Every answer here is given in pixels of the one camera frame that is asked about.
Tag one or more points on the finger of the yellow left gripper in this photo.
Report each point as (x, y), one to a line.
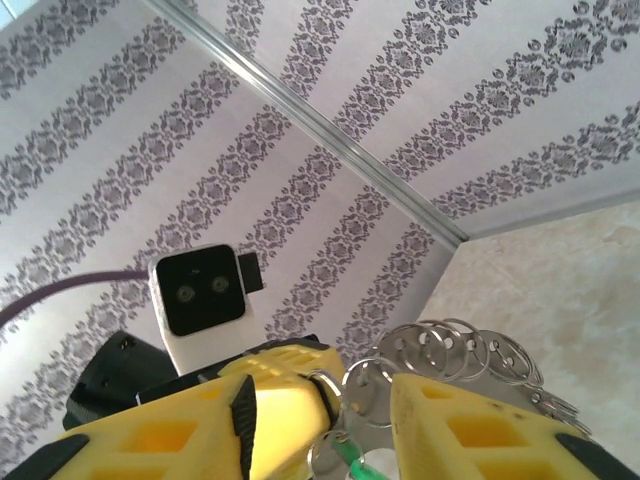
(310, 357)
(290, 425)

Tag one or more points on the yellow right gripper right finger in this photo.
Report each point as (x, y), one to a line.
(420, 425)

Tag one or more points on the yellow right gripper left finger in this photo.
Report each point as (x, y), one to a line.
(215, 410)

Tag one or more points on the key with green tag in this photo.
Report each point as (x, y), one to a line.
(362, 470)

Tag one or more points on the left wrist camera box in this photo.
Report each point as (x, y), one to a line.
(200, 295)

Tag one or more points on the aluminium corner post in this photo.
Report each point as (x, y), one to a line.
(325, 131)

